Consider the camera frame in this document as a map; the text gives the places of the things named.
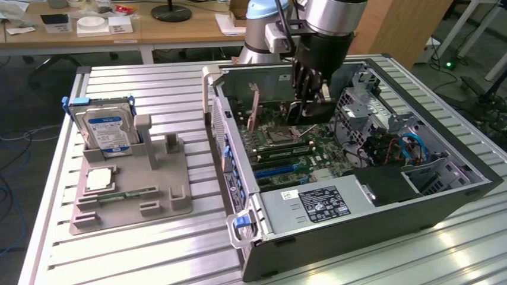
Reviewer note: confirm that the black labelled RAM stick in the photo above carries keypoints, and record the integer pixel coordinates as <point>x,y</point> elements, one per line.
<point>284,151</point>

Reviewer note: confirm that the black stand base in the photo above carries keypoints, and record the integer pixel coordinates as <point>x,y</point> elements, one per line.
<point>487,95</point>

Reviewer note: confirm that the grey power supply unit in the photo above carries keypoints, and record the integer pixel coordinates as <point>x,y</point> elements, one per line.
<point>276,213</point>

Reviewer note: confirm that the black graphics card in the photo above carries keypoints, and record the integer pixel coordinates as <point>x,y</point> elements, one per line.
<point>312,115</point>

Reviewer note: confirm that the silver CPU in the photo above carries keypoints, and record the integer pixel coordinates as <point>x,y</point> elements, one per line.
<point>97,179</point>

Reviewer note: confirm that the stack of white papers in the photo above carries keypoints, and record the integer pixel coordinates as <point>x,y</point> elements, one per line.
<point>229,25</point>

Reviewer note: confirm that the red packet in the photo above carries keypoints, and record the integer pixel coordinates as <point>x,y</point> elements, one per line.
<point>123,9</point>

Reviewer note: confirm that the small white box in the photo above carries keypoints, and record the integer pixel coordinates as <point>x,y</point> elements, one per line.
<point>120,26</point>

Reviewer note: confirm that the black round lamp base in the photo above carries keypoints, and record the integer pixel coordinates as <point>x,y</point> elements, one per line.
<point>171,13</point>

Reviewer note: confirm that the blue expansion slot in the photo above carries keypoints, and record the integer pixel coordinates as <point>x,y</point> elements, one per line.
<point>273,172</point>

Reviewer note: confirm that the white box with black top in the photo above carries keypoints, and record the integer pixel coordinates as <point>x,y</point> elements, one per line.
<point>58,28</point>

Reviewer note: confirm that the white paper slip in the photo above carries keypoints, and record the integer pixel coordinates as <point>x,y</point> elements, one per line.
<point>20,30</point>

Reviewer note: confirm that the blue case latch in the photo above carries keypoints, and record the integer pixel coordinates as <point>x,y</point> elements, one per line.
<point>241,222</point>

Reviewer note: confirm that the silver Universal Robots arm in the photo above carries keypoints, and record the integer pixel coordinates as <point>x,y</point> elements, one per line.
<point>336,15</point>

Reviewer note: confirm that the grey parts rack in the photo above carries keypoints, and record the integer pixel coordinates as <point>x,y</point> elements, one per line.
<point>135,178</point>

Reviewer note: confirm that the black open PC case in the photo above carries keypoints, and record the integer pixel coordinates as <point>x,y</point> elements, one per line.
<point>356,246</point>

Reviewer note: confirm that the grey cup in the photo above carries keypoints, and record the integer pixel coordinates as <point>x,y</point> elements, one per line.
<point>57,3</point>

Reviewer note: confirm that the wooden desk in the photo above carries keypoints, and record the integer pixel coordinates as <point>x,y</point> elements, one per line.
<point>177,29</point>

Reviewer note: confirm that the black office chair base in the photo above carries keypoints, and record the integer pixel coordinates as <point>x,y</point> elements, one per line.
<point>49,60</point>

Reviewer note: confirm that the green motherboard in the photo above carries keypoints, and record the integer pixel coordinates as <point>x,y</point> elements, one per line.
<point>316,148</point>

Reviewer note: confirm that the silver chipset heatsink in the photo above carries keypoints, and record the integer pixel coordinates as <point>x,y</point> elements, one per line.
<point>324,174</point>

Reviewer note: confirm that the green RAM stick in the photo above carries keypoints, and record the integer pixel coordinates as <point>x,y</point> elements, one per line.
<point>119,196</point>

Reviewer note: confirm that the green lit power switch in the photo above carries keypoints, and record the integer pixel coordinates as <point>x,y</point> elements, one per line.
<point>448,63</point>

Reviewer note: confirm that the CPU socket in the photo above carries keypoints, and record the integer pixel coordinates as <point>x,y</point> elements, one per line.
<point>280,135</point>

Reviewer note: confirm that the hard disk in blue caddy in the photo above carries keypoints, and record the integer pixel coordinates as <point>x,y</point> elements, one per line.
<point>104,133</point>

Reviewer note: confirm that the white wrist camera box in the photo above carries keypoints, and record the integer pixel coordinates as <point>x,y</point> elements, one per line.
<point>276,38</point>

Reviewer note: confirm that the brown cardboard box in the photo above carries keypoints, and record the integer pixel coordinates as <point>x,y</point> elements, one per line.
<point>237,9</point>

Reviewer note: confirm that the black plastic shroud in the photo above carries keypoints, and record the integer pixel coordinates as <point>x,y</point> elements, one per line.
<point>384,184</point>

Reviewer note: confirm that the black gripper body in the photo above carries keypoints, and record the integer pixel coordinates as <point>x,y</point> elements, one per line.
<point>323,50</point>

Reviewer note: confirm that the white box with round dish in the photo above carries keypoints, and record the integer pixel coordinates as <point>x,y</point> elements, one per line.
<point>92,28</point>

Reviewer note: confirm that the silver disk bay cage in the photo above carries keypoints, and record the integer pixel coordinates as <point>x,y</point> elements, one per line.
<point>356,115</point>

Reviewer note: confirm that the white desk frame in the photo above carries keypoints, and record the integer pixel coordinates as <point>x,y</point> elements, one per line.
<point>475,32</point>

